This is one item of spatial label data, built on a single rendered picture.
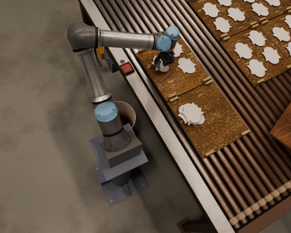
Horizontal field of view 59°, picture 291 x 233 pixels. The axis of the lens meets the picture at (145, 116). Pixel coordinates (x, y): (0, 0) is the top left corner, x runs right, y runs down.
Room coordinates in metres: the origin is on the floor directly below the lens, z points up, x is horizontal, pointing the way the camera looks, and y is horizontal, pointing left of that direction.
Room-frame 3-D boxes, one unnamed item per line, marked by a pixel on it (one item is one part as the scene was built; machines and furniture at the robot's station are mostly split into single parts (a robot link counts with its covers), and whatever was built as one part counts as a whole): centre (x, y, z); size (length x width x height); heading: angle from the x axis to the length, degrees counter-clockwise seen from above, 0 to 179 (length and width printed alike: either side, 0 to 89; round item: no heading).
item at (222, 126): (0.71, -0.38, 0.93); 0.41 x 0.35 x 0.02; 39
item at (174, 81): (1.03, -0.12, 0.93); 0.41 x 0.35 x 0.02; 39
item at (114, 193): (0.41, 0.12, 0.43); 0.38 x 0.38 x 0.87; 36
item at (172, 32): (0.98, -0.06, 1.26); 0.09 x 0.08 x 0.11; 116
